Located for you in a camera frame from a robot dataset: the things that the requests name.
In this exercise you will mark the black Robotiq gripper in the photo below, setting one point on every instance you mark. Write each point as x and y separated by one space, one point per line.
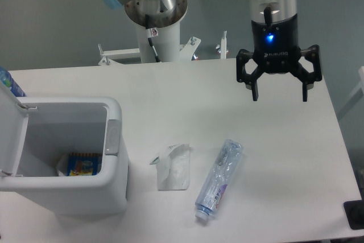
276 51

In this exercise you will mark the clear crushed plastic bottle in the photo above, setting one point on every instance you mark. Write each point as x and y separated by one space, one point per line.
218 179

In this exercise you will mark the clear plastic bag wrapper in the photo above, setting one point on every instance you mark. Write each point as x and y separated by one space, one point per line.
173 167

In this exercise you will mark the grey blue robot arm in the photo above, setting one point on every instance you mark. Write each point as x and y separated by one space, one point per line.
153 14

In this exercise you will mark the white trash can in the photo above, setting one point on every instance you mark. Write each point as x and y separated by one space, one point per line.
58 127

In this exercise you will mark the white trash can lid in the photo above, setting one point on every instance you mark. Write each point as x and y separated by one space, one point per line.
14 122

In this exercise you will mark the black device at table edge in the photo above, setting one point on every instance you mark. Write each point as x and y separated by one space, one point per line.
354 214

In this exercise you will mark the colourful snack packet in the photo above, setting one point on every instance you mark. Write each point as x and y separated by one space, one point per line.
84 164

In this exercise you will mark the blue bottle behind bin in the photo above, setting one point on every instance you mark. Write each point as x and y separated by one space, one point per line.
11 84

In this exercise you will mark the white frame at right edge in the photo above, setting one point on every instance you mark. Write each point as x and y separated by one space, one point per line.
353 98

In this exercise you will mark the white middle floor bracket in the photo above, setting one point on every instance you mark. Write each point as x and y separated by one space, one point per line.
188 50

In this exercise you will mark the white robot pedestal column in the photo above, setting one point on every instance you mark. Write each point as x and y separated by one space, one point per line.
166 43

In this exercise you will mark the white left floor bracket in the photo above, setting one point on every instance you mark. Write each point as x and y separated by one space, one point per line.
109 57

